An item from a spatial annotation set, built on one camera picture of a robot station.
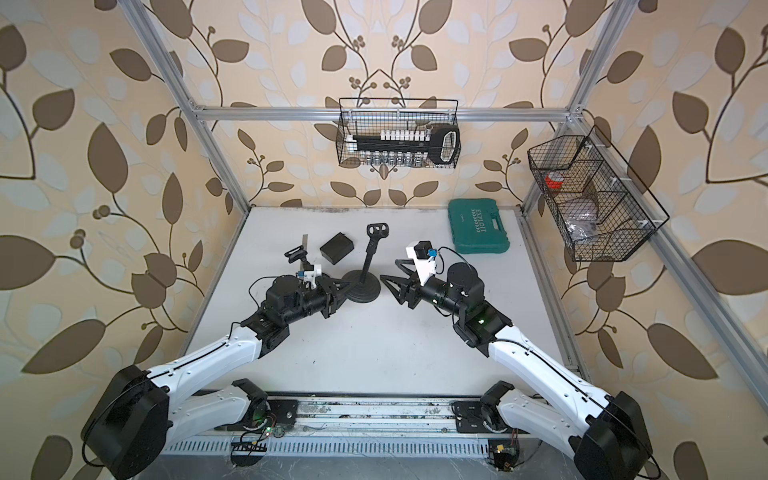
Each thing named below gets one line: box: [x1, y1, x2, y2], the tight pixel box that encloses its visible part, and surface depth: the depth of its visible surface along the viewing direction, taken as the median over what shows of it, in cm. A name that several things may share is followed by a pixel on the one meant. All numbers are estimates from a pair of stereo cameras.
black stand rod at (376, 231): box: [360, 223, 389, 283], surface depth 72 cm
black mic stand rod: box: [284, 245, 314, 271], surface depth 83 cm
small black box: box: [319, 232, 354, 265], surface depth 108 cm
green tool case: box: [448, 198, 510, 255], surface depth 113 cm
